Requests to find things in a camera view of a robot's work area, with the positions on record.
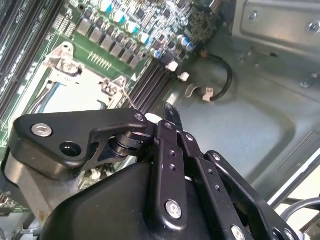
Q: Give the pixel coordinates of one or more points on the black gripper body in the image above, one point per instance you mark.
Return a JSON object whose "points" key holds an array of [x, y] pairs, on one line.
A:
{"points": [[105, 212]]}

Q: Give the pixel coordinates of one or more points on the thin metal locking lever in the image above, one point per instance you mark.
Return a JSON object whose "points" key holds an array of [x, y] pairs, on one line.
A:
{"points": [[130, 100]]}

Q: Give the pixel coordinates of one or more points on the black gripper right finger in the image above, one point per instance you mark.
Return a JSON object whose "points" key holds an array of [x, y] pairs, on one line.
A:
{"points": [[225, 190]]}

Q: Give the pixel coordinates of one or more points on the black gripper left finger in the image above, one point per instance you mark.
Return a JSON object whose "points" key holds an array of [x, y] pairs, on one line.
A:
{"points": [[75, 125]]}

